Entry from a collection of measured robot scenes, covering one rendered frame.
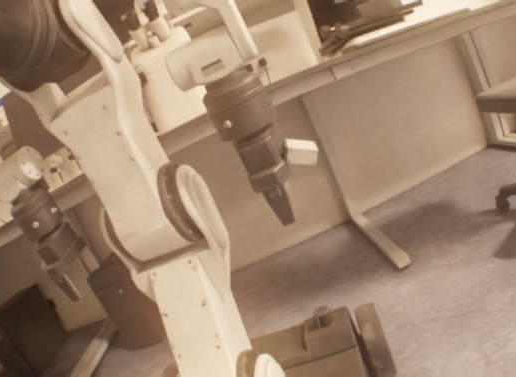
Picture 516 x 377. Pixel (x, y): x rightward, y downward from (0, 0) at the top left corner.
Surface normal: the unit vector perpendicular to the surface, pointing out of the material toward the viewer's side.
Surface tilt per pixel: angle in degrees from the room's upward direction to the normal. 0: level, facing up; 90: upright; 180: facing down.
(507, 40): 90
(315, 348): 45
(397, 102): 90
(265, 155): 101
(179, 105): 90
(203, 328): 60
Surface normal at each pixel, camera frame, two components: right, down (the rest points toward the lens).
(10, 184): 0.04, 0.38
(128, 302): 0.07, 0.16
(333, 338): -0.32, -0.48
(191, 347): -0.25, -0.27
